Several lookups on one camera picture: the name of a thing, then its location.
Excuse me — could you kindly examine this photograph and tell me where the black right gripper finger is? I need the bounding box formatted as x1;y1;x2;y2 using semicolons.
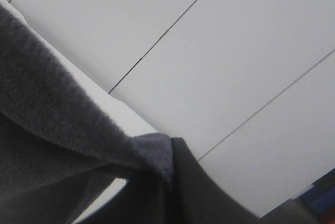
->
167;138;258;224

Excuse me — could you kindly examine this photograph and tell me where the dark navy towel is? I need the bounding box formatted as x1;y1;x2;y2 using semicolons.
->
1;6;173;223

